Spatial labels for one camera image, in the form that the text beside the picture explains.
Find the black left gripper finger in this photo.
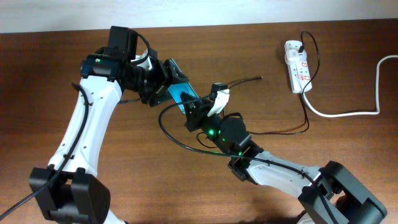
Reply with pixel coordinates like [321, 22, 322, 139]
[164, 58, 189, 85]
[150, 85, 172, 107]

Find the blue Galaxy smartphone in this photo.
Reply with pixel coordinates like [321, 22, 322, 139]
[166, 58, 198, 103]

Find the black charging cable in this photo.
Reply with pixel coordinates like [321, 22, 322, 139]
[225, 30, 321, 136]

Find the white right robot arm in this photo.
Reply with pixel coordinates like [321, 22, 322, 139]
[180, 93, 387, 223]

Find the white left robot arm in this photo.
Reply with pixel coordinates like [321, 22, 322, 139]
[29, 26, 188, 223]

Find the white USB charger plug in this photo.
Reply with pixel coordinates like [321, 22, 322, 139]
[284, 47, 307, 65]

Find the white power strip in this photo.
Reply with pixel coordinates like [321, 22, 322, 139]
[284, 40, 312, 94]

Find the white power strip cord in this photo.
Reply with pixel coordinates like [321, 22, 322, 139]
[301, 54, 398, 118]

